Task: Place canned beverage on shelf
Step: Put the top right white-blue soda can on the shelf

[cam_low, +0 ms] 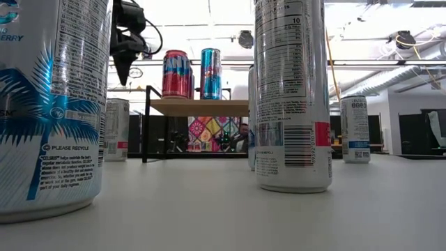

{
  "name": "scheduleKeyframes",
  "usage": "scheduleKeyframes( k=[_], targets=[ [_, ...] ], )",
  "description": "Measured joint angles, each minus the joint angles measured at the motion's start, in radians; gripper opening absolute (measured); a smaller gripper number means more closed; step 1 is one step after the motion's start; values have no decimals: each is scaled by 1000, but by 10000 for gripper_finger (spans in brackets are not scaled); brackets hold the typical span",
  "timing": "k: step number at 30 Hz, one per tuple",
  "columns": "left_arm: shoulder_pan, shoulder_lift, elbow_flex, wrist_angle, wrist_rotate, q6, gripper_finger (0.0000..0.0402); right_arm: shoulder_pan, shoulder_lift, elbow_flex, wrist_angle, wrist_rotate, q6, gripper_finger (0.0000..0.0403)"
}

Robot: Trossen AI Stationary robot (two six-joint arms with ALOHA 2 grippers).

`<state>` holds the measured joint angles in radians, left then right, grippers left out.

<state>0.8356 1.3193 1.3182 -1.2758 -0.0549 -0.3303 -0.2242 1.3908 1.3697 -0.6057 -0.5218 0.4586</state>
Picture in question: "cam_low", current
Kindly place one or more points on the long ceiling light rail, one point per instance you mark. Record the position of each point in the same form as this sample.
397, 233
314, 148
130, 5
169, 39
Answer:
153, 62

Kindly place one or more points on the person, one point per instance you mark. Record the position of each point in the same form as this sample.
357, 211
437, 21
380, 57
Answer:
243, 132

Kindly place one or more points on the white Celsius can blue palm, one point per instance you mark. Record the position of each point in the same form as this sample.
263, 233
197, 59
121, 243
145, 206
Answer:
52, 122

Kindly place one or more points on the white Celsius can blue band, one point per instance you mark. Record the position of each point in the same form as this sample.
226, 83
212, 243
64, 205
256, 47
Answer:
357, 129

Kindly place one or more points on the white Celsius can red patch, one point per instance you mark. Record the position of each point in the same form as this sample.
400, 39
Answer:
292, 104
118, 129

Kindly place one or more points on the colourful patterned panel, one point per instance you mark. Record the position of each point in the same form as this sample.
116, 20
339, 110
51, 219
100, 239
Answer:
198, 127

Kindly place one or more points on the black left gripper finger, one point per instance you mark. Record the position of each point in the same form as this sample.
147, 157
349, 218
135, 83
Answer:
124, 68

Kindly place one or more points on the white Celsius can blue print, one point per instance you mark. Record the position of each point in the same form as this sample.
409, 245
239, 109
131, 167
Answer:
251, 146

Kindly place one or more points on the dark doorway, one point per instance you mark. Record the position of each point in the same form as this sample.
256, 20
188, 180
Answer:
374, 132
413, 134

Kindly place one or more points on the wood shelf black metal frame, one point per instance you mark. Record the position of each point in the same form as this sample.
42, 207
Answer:
216, 107

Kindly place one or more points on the round black-rimmed hanging disc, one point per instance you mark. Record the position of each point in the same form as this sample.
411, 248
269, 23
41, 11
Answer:
138, 72

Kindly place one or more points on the white plastic bag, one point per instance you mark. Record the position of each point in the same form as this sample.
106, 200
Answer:
437, 125

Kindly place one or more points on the silver ventilation duct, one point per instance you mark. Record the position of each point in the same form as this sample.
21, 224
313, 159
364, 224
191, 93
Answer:
380, 82

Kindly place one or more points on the black partition panel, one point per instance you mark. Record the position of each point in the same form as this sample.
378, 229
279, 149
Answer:
157, 136

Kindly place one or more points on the silver blue Red Bull can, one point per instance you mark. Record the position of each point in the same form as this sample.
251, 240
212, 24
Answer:
210, 75

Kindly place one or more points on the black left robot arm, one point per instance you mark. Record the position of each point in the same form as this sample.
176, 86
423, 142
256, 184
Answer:
132, 17

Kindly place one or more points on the black background robot arm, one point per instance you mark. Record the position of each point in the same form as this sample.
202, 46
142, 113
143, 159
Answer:
224, 143

